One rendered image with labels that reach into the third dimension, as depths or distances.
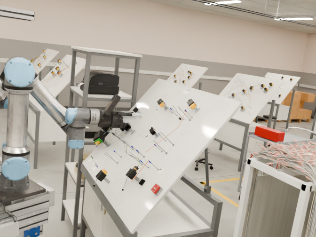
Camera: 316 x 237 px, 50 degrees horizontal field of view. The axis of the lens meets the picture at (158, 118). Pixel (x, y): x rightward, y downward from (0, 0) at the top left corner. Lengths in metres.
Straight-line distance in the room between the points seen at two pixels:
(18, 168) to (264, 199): 1.24
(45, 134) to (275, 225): 3.87
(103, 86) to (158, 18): 7.72
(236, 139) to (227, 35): 6.57
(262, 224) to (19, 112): 1.36
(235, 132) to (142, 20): 5.36
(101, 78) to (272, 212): 1.83
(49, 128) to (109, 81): 2.32
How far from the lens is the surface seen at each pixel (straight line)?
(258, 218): 1.98
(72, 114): 1.61
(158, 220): 2.38
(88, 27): 9.79
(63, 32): 9.60
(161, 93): 2.88
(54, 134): 5.29
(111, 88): 3.11
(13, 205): 1.83
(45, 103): 1.71
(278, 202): 2.04
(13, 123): 1.59
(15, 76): 1.52
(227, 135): 6.38
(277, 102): 10.01
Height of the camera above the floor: 1.91
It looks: 11 degrees down
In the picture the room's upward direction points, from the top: 7 degrees clockwise
